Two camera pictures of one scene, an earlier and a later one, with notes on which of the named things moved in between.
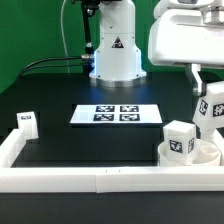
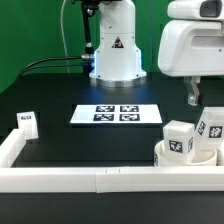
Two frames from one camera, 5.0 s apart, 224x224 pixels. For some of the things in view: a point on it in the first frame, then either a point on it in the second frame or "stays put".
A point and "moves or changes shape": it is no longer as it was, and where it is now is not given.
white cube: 209,115 moves or changes shape
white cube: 28,122 stays put
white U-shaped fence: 107,180 stays put
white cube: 179,141 stays put
